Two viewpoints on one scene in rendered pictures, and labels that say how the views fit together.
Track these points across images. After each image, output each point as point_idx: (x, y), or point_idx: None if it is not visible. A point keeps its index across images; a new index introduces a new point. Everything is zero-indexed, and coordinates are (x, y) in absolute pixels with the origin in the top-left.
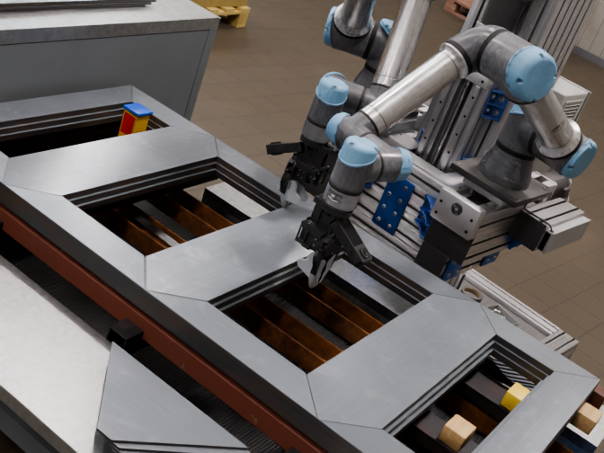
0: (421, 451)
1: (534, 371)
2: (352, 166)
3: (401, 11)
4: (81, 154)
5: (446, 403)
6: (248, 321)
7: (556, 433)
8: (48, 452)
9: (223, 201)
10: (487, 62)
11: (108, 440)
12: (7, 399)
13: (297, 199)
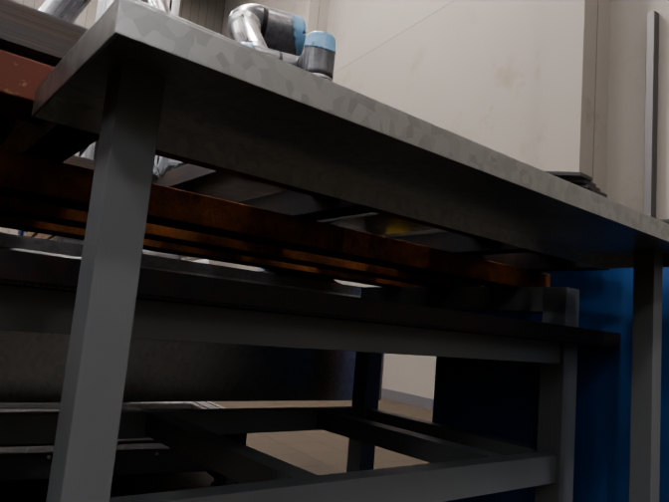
0: (426, 280)
1: (379, 235)
2: (334, 51)
3: (156, 2)
4: None
5: (365, 276)
6: (269, 247)
7: None
8: (245, 494)
9: (4, 235)
10: (274, 24)
11: (586, 183)
12: (529, 178)
13: None
